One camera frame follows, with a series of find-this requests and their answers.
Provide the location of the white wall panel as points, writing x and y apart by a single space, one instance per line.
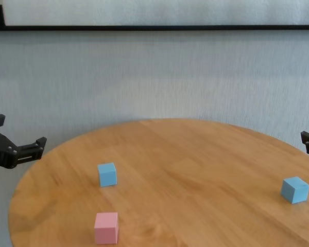
154 13

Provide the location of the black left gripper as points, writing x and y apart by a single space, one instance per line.
0 151

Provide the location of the blue cube block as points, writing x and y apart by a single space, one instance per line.
107 176
296 191

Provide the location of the pink cube block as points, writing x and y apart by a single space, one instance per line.
105 230

